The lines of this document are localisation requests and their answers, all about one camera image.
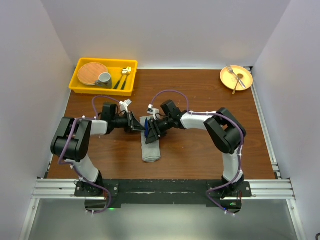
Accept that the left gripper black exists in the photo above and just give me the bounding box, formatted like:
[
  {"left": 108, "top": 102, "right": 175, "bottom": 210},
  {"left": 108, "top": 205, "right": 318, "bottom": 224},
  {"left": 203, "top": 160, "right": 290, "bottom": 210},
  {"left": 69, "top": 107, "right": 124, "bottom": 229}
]
[{"left": 111, "top": 110, "right": 146, "bottom": 134}]

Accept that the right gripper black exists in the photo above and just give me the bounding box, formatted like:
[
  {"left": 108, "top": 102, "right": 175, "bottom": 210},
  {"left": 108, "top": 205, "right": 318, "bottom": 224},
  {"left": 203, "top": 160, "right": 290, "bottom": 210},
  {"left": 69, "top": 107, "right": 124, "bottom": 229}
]
[{"left": 145, "top": 116, "right": 174, "bottom": 145}]

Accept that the blue metallic knife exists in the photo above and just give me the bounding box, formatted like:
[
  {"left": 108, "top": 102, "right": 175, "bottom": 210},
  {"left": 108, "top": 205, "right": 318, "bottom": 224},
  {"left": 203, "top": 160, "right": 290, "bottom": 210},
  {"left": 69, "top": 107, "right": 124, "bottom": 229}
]
[{"left": 144, "top": 118, "right": 149, "bottom": 138}]

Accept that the grey cloth napkin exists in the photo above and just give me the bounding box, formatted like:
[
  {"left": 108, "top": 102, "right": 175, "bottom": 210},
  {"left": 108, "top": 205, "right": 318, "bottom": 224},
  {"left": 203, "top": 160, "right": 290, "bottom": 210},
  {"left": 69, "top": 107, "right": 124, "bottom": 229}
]
[{"left": 139, "top": 116, "right": 161, "bottom": 163}]

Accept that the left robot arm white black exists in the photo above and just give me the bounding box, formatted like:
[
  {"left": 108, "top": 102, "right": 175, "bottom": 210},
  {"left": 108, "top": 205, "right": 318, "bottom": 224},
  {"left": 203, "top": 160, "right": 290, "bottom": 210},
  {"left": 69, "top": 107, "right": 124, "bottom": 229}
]
[{"left": 50, "top": 100, "right": 145, "bottom": 196}]

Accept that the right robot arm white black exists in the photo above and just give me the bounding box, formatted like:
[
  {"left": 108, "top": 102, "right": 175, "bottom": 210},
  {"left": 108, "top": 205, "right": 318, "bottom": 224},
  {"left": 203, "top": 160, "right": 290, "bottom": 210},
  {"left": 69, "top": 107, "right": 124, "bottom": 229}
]
[{"left": 143, "top": 100, "right": 247, "bottom": 197}]

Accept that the grey ceramic mug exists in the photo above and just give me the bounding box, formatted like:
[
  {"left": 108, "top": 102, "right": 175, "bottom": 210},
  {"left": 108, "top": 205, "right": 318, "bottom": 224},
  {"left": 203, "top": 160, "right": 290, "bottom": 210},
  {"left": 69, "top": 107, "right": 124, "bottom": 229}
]
[{"left": 95, "top": 72, "right": 112, "bottom": 89}]

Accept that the yellow plastic bin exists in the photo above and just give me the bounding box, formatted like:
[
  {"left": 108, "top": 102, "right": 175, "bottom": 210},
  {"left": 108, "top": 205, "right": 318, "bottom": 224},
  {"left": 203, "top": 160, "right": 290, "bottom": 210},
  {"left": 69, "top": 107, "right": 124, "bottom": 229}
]
[{"left": 69, "top": 57, "right": 138, "bottom": 96}]

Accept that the round wooden plate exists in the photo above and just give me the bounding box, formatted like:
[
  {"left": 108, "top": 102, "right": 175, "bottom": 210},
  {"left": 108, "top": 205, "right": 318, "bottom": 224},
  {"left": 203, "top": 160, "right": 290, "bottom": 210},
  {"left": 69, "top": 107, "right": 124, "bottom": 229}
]
[{"left": 77, "top": 62, "right": 109, "bottom": 86}]

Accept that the tan round plate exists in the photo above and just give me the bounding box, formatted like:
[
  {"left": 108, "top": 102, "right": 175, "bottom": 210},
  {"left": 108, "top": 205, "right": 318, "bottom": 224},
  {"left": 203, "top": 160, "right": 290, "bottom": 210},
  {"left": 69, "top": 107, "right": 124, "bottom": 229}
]
[{"left": 219, "top": 65, "right": 254, "bottom": 92}]

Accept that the silver fork on plate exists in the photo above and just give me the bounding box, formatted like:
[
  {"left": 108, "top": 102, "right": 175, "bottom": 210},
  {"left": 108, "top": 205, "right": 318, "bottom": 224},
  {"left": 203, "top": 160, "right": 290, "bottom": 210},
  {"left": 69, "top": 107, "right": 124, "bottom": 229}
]
[{"left": 226, "top": 65, "right": 246, "bottom": 89}]

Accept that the silver knife on plate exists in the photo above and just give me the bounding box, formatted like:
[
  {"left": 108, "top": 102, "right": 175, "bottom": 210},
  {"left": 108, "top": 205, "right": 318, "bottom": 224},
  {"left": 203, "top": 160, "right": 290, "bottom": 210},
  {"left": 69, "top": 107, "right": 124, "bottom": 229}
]
[{"left": 232, "top": 74, "right": 244, "bottom": 95}]

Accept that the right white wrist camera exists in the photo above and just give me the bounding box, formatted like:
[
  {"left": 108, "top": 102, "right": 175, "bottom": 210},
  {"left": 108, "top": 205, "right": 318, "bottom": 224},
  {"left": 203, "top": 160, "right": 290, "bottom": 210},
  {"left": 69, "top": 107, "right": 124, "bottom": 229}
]
[{"left": 147, "top": 104, "right": 161, "bottom": 120}]

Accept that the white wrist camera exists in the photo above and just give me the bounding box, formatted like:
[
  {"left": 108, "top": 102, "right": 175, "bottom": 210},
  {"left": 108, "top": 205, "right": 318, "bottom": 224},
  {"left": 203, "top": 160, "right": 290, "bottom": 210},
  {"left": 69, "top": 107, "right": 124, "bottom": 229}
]
[
  {"left": 118, "top": 99, "right": 132, "bottom": 113},
  {"left": 147, "top": 104, "right": 161, "bottom": 120}
]

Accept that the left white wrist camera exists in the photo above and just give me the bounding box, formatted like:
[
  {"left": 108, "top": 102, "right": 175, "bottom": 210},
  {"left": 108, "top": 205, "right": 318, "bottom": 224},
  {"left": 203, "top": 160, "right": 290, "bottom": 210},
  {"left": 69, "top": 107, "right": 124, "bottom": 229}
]
[{"left": 118, "top": 99, "right": 132, "bottom": 113}]

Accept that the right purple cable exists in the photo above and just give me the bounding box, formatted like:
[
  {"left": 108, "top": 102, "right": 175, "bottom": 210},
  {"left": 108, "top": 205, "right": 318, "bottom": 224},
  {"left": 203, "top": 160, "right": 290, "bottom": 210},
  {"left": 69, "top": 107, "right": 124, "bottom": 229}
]
[{"left": 147, "top": 89, "right": 247, "bottom": 215}]

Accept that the gold spoon black handle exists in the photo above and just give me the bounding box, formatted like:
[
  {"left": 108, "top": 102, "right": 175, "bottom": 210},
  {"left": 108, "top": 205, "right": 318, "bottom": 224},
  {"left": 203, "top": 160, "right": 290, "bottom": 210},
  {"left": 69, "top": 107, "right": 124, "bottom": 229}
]
[{"left": 113, "top": 68, "right": 128, "bottom": 90}]

